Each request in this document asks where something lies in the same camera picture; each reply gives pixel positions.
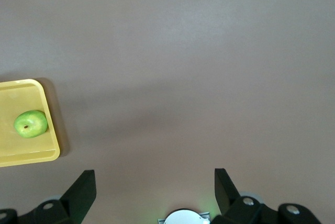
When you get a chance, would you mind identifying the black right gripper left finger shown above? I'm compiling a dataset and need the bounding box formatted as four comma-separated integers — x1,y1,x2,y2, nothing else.
17,169,96,224

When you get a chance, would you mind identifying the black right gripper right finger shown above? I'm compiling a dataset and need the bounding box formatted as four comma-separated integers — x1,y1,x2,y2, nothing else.
214,167,278,224

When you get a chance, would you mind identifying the green apple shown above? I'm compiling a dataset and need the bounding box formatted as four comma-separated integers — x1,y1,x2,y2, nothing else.
14,110,49,139

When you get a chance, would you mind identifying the yellow plastic tray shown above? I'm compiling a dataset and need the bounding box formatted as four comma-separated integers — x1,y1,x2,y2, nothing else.
0,78,61,168

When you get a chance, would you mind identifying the brown table mat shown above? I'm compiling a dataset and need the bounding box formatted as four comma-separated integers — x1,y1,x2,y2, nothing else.
0,0,335,224

